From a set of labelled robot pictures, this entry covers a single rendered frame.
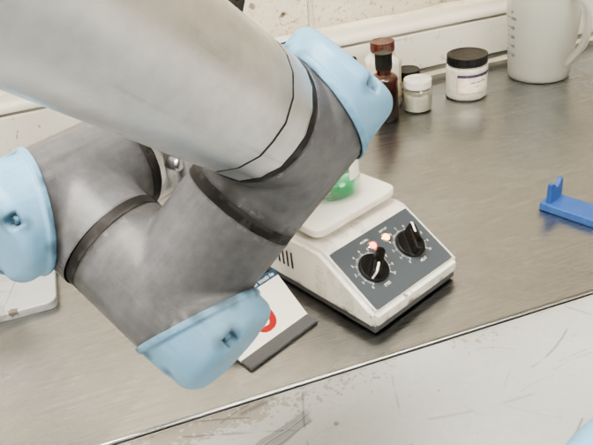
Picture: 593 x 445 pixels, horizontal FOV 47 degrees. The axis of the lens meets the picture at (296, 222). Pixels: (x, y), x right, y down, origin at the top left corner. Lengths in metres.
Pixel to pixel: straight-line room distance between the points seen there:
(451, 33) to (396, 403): 0.82
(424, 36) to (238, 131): 0.98
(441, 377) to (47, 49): 0.49
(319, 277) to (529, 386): 0.22
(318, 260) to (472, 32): 0.73
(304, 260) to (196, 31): 0.46
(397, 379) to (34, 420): 0.33
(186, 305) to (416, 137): 0.71
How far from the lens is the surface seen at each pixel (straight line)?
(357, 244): 0.69
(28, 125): 1.15
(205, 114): 0.28
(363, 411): 0.61
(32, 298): 0.82
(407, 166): 0.97
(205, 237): 0.39
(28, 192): 0.43
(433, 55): 1.29
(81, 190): 0.43
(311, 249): 0.69
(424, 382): 0.63
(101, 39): 0.23
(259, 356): 0.66
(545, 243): 0.82
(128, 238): 0.41
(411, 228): 0.71
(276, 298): 0.70
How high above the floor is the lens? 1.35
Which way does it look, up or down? 31 degrees down
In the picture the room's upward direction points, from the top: 7 degrees counter-clockwise
